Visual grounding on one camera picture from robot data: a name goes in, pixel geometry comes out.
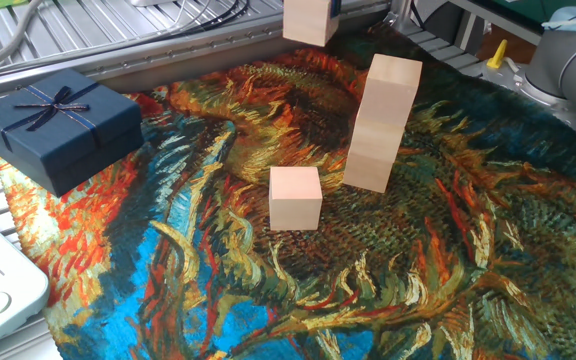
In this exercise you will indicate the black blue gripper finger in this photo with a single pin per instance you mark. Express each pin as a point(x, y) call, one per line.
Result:
point(336, 7)

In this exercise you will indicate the plain wooden cube block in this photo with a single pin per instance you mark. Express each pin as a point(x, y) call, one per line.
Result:
point(365, 176)
point(308, 22)
point(295, 200)
point(388, 92)
point(375, 142)

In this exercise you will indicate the yellow plastic piece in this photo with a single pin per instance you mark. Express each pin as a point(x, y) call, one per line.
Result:
point(497, 59)

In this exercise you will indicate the sunflower painting print cloth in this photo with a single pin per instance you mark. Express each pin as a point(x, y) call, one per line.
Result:
point(218, 275)

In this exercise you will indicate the navy gift box with ribbon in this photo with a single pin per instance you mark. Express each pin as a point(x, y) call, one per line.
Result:
point(68, 145)

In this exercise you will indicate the aluminium frame beam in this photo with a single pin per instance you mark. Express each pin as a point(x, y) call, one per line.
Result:
point(401, 12)

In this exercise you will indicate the aluminium slotted rail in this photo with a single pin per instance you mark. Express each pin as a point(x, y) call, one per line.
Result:
point(193, 52)

